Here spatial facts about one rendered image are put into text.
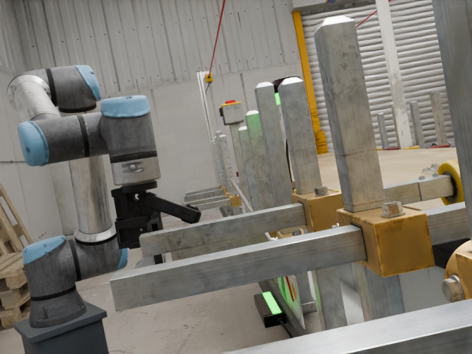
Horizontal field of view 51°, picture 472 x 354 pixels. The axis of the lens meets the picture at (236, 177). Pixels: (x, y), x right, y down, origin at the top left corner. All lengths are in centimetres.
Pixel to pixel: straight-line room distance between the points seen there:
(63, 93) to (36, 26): 808
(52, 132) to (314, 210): 56
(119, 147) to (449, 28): 72
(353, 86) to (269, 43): 879
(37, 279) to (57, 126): 85
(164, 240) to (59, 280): 111
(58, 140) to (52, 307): 88
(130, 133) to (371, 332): 74
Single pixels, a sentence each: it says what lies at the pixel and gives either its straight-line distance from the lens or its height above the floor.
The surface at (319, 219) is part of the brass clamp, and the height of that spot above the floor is 94.
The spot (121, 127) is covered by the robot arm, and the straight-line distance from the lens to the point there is 94.
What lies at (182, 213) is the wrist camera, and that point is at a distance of 96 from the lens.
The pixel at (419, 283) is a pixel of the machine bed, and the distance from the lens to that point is 101.
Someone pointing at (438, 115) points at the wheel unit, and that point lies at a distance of 272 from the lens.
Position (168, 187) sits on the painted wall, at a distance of 900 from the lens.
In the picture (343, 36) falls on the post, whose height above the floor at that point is 115.
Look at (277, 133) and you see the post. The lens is 101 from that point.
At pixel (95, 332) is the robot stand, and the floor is 54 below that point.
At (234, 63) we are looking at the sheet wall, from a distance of 916.
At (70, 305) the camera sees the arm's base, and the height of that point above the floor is 65.
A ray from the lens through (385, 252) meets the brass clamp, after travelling 46.
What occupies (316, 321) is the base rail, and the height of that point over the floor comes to 70.
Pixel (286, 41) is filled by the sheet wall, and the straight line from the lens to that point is 937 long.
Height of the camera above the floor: 106
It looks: 3 degrees down
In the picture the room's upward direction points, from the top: 11 degrees counter-clockwise
